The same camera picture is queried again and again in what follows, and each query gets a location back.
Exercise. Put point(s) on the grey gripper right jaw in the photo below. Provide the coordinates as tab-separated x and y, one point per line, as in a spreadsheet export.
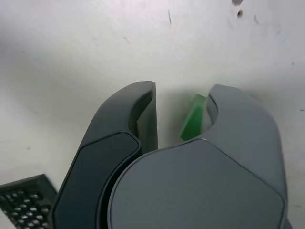
202	186

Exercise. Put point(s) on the green cube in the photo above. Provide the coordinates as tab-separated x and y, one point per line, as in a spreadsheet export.
190	124

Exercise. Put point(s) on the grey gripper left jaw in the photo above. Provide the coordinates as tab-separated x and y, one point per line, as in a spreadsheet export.
102	155

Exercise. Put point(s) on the black keyboard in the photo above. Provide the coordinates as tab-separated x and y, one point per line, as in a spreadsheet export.
23	205

